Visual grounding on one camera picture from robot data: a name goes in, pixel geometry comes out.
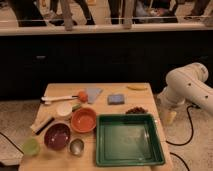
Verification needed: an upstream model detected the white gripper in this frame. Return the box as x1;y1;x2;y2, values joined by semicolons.
157;87;185;125

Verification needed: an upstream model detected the blue sponge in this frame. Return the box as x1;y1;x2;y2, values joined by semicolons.
108;94;125;105

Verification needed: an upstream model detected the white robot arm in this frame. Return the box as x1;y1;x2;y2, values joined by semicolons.
157;62;213;126

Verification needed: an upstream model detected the green plastic tray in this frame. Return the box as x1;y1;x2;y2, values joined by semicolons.
96;114;165;167

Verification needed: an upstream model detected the brown grape bunch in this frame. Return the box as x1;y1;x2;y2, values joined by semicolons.
126;107;148;114

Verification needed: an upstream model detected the yellow banana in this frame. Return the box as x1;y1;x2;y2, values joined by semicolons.
127;85;147;91

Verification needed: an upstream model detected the grey blue cloth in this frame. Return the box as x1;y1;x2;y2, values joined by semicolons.
86;88;102;104

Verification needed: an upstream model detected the orange bowl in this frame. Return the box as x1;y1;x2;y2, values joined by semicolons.
70;107;96;133

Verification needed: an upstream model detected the orange ball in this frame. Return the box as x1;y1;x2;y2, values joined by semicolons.
78;91;88;102

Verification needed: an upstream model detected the green small object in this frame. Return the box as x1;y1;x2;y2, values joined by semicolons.
72;104;82;111

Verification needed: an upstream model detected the small metal cup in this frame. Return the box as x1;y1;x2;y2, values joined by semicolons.
69;138;84;156

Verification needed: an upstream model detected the small white bowl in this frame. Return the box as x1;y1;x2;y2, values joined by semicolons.
56;102;72;117

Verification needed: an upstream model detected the maroon bowl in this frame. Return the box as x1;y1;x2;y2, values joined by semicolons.
44;123;71;150

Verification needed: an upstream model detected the black white scrub brush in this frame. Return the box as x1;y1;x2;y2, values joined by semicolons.
30;116;54;135

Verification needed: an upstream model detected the green plastic cup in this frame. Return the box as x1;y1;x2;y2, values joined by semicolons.
22;138;40;156

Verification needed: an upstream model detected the black cabinet counter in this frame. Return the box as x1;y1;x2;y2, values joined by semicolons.
0;25;213;100

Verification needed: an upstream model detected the black power cable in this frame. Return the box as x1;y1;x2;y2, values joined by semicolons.
165;104;201;147

